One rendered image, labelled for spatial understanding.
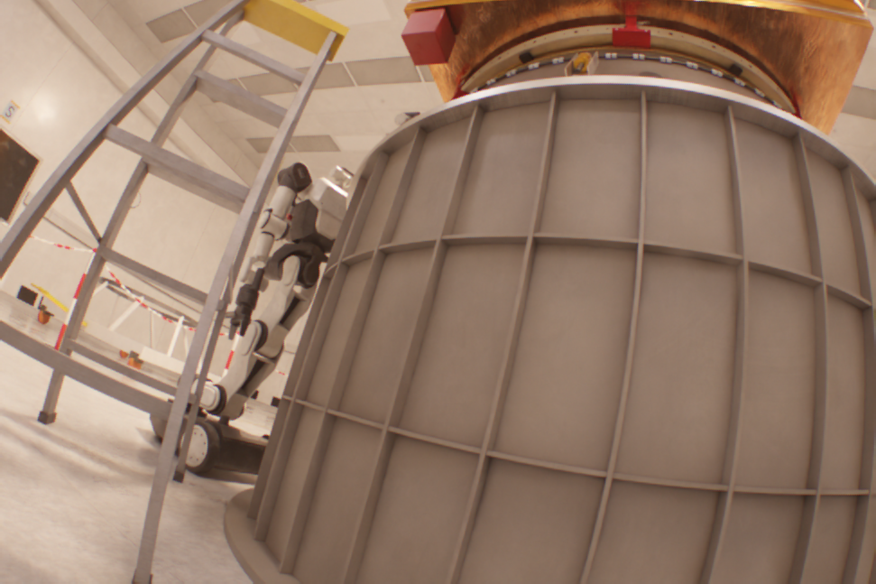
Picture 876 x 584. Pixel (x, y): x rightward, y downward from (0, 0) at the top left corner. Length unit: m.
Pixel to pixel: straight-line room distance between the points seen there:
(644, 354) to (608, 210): 0.27
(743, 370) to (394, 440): 0.60
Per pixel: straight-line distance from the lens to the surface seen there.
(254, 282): 1.89
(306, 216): 2.10
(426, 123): 1.21
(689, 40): 1.62
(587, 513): 0.73
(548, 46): 1.64
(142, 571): 0.79
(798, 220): 1.02
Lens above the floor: 0.40
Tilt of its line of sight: 22 degrees up
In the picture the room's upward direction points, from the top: 16 degrees clockwise
